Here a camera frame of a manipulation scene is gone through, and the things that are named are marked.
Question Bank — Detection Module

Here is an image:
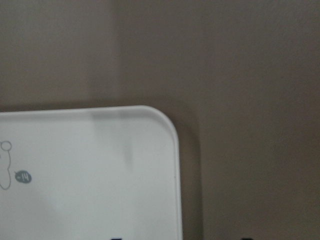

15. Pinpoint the white rabbit tray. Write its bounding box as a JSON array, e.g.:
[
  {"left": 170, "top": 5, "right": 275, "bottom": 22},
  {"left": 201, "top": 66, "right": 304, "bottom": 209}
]
[{"left": 0, "top": 105, "right": 183, "bottom": 240}]

